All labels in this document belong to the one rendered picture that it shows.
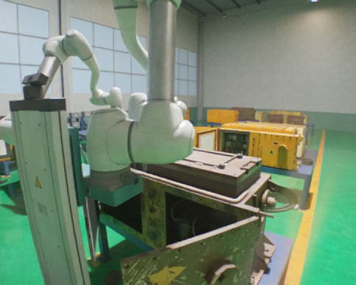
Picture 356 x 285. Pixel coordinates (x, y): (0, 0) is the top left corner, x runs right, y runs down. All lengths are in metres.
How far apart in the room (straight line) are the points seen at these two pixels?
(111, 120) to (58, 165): 0.23
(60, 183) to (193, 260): 0.59
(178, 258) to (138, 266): 0.16
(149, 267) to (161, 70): 0.71
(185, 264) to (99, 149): 0.57
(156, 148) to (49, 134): 0.36
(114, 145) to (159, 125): 0.16
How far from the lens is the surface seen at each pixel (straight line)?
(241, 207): 1.15
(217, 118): 10.67
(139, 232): 1.84
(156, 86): 0.74
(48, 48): 1.55
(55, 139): 0.77
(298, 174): 3.87
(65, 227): 0.88
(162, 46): 0.78
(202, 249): 0.95
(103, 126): 0.74
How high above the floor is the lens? 1.77
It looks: 11 degrees down
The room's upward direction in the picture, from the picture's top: straight up
